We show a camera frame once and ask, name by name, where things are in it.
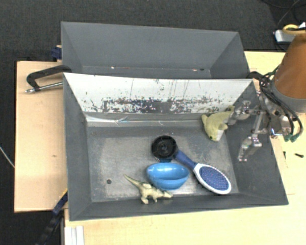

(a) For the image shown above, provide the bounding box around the blue plastic bowl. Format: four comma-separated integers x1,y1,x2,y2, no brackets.
146,162,190,191

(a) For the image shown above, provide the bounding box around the yellow-green plush dolphin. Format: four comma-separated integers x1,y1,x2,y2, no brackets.
201,106,236,142

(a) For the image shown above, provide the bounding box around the blue and white brush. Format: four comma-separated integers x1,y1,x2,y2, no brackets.
174,150,232,195

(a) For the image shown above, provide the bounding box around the black round lid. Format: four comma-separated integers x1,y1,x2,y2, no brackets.
151,135,179,161

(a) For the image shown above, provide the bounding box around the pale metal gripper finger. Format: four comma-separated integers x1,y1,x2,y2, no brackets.
227,100,253,126
237,134,263,163

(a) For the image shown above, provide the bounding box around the pale green toy dinosaur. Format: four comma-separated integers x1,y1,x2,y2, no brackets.
123,174,174,205

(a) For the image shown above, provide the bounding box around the grey metal bin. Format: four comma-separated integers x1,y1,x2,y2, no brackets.
60,21,289,222

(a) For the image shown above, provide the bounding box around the pale brown flat board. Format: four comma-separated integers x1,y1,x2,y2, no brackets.
14,60,68,213

